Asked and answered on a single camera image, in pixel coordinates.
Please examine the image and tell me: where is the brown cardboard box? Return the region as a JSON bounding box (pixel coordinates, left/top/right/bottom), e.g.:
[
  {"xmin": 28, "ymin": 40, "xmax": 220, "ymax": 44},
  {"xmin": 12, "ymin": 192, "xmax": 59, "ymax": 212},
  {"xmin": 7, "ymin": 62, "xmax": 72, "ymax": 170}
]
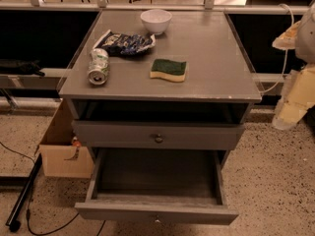
[{"xmin": 38, "ymin": 100, "xmax": 94, "ymax": 178}]

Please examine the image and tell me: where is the grey drawer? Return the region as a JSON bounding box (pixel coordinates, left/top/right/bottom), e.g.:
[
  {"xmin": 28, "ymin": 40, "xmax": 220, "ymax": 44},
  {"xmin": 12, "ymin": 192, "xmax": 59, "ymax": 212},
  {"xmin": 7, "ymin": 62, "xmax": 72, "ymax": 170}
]
[
  {"xmin": 73, "ymin": 121, "xmax": 244, "ymax": 150},
  {"xmin": 75, "ymin": 148, "xmax": 238, "ymax": 225}
]

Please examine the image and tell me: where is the grey top drawer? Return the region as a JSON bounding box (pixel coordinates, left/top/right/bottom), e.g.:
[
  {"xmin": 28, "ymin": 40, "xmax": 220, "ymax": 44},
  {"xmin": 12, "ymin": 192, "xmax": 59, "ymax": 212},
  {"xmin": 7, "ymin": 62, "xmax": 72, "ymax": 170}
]
[{"xmin": 73, "ymin": 121, "xmax": 244, "ymax": 150}]

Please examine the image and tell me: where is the grey wooden drawer cabinet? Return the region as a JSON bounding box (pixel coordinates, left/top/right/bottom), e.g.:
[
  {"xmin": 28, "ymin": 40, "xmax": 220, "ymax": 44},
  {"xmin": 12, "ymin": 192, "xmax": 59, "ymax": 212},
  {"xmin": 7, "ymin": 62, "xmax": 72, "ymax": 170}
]
[{"xmin": 58, "ymin": 9, "xmax": 263, "ymax": 169}]

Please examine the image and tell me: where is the black bag on shelf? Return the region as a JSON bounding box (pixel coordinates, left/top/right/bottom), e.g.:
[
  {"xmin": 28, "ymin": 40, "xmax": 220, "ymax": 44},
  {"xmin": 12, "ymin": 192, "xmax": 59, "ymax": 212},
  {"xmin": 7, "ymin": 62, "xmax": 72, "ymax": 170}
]
[{"xmin": 0, "ymin": 59, "xmax": 45, "ymax": 77}]

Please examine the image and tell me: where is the white ceramic bowl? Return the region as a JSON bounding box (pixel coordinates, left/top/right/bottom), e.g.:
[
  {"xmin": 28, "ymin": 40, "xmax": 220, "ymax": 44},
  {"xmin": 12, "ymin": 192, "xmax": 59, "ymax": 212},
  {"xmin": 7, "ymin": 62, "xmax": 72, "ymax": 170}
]
[{"xmin": 140, "ymin": 9, "xmax": 172, "ymax": 34}]

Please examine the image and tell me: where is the crushed green white can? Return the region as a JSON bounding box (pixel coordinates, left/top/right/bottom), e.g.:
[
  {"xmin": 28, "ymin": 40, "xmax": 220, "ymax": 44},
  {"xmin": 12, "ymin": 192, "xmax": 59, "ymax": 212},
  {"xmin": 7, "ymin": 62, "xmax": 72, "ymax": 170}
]
[{"xmin": 88, "ymin": 48, "xmax": 109, "ymax": 86}]

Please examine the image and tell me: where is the green yellow sponge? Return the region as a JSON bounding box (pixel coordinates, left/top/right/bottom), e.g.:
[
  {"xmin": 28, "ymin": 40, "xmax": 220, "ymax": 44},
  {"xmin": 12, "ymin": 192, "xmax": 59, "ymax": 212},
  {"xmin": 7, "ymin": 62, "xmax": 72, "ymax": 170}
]
[{"xmin": 150, "ymin": 59, "xmax": 186, "ymax": 83}]

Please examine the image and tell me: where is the black floor cable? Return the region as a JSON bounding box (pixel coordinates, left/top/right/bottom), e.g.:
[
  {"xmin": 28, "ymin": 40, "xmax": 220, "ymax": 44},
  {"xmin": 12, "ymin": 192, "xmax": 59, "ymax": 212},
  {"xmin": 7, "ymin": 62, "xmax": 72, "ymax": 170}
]
[{"xmin": 0, "ymin": 141, "xmax": 107, "ymax": 236}]

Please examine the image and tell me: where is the crumpled blue chip bag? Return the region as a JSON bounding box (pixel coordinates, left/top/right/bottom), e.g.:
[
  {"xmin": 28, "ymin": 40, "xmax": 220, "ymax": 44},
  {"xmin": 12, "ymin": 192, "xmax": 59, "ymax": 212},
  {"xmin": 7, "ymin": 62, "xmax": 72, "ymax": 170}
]
[{"xmin": 94, "ymin": 29, "xmax": 156, "ymax": 56}]

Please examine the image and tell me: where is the black metal bar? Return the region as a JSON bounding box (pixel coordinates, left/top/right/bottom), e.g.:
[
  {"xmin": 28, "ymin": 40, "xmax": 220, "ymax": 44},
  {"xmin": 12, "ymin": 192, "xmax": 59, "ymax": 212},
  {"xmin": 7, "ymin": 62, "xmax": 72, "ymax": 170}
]
[{"xmin": 5, "ymin": 155, "xmax": 42, "ymax": 232}]

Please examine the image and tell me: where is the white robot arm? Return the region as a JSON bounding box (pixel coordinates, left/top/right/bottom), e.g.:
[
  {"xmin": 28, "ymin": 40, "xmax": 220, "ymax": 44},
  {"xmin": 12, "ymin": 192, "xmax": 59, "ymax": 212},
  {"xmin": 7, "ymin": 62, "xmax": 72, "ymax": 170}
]
[{"xmin": 272, "ymin": 6, "xmax": 315, "ymax": 130}]

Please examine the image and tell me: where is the white hanging cable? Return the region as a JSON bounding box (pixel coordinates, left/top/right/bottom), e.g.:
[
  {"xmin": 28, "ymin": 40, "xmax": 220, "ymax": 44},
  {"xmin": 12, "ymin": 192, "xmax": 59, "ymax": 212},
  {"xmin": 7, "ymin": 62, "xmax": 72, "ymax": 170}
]
[{"xmin": 259, "ymin": 3, "xmax": 295, "ymax": 94}]

